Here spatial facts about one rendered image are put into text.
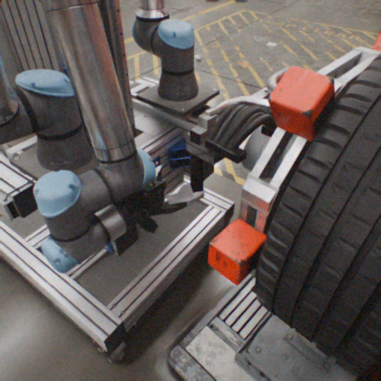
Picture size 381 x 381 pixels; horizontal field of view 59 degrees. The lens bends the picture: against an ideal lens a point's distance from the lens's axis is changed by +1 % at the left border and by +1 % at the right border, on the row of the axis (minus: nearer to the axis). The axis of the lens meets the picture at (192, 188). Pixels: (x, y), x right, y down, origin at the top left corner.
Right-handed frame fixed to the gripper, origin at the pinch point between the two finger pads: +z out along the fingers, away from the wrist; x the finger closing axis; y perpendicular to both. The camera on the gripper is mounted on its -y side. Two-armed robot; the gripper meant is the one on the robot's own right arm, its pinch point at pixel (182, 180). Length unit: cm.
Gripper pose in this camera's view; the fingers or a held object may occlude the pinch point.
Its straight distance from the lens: 83.1
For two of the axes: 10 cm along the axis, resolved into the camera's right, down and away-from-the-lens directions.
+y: -0.1, -7.6, -6.5
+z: 6.9, -4.8, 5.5
